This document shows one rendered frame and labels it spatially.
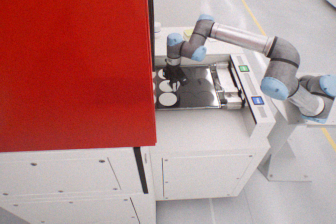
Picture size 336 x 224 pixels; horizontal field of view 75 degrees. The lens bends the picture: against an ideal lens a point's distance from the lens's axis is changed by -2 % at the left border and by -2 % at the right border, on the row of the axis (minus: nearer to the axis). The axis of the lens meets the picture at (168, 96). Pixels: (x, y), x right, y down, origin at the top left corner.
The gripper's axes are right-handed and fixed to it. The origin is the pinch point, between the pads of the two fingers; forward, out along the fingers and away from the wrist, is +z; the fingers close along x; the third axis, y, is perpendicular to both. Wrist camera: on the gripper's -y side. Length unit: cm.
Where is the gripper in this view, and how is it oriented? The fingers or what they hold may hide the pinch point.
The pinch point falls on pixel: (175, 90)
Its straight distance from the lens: 129.6
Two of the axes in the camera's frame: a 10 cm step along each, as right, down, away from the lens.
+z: 0.0, 6.8, 7.4
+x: -7.2, 5.1, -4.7
